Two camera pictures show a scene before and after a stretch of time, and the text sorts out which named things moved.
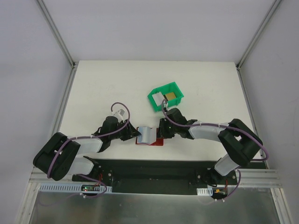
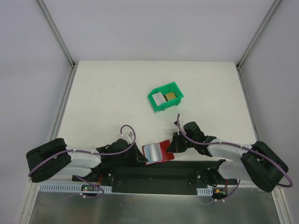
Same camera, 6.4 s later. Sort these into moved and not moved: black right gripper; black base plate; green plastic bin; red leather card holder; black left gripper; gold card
Moved: black right gripper; red leather card holder; black left gripper
Not moved: green plastic bin; gold card; black base plate
